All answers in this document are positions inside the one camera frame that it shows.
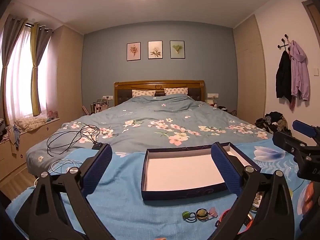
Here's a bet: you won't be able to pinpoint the window bench with drawers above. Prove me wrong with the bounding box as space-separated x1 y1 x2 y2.
0 116 62 182

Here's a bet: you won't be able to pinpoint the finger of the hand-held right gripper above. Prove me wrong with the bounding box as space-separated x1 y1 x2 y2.
292 120 320 138
272 131 309 155

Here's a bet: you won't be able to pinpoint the pile of dark clothes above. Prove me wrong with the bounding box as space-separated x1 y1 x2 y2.
255 111 292 137

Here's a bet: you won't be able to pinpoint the black wall coat hooks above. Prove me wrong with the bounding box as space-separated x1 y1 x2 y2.
277 34 292 53

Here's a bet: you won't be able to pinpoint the patterned pillow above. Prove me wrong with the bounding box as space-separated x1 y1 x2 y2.
164 87 189 96
132 89 156 98

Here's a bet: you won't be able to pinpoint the bed with floral duvet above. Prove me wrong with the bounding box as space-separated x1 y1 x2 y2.
25 94 274 175

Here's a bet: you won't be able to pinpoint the hanging blue cloth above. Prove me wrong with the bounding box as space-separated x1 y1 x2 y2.
9 126 22 151

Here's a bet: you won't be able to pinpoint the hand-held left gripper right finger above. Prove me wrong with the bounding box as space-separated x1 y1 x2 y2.
211 142 294 240

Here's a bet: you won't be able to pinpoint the beige wardrobe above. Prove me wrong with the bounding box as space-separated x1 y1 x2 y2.
46 26 85 125
233 14 267 125

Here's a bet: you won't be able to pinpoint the bright blue flower blanket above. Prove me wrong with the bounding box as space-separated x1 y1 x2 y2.
5 136 320 240

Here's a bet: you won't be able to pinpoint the green leaf framed picture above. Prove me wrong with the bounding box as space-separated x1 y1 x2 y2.
170 40 186 59

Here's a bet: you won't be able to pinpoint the grey and yellow curtain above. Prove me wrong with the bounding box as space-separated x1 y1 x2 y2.
30 22 53 117

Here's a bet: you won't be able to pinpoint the white sheer curtain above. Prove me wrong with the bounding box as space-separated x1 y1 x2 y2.
5 24 50 120

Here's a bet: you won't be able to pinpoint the cluttered bedside table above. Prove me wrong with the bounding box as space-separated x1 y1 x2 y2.
205 99 237 117

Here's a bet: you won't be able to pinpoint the crumpled cream cloth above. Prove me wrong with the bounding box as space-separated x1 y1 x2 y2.
14 117 47 131

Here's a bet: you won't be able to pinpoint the curtain rod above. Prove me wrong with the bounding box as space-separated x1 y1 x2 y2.
24 22 54 33

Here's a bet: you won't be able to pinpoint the white flower framed picture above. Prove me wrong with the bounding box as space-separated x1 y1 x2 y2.
148 41 163 60

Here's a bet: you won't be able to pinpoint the dark blue cardboard box tray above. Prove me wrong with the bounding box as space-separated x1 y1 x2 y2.
141 142 260 201

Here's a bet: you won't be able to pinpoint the black jacket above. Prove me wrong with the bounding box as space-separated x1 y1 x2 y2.
276 51 293 103

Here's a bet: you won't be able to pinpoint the yellow bead hair tie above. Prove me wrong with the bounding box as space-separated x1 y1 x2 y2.
196 208 209 222

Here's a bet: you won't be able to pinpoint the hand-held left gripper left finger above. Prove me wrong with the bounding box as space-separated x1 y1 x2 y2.
14 144 113 240

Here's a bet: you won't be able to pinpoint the wooden door frame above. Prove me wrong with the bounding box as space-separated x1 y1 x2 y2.
301 0 320 43

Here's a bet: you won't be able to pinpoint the black charger cable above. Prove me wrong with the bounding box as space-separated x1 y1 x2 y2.
47 124 110 157

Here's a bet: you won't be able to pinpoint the white earphones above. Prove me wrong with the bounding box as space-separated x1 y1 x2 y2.
35 159 83 186

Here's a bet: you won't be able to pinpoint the wooden bed headboard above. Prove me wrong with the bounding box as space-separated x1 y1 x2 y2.
114 80 205 106

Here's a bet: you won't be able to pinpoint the orange smart watch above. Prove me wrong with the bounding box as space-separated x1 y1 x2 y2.
214 209 253 230

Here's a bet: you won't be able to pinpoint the cluster of cosmetics bottles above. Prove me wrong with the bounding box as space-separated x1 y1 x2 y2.
82 99 112 116

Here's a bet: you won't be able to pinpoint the green bead hair tie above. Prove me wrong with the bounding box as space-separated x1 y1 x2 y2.
182 211 198 222

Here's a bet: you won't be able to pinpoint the purple jacket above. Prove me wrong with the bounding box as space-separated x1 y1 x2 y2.
289 40 311 102

